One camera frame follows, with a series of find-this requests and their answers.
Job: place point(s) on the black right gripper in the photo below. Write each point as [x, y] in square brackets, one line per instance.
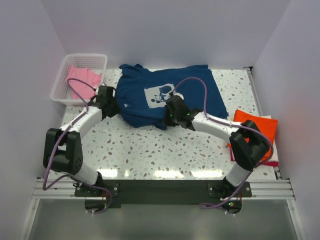
[166, 120]

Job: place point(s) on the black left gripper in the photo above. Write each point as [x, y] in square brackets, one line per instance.
[116, 110]

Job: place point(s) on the navy blue printed t-shirt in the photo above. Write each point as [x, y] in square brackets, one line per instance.
[142, 94]

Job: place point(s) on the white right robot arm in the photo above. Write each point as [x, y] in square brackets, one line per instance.
[248, 144]

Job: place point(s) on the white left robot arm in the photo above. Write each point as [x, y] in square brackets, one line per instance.
[63, 153]

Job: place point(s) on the white plastic basket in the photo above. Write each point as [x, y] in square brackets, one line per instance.
[62, 92]

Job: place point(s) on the orange folded t-shirt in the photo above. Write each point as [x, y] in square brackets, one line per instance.
[266, 124]

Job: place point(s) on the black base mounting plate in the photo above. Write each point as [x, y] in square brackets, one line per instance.
[116, 193]

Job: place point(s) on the white folded t-shirt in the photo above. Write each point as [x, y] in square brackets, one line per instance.
[267, 156]

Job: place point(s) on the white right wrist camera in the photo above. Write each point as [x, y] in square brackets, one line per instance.
[178, 94]

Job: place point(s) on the aluminium frame rail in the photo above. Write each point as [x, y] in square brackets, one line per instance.
[279, 189]

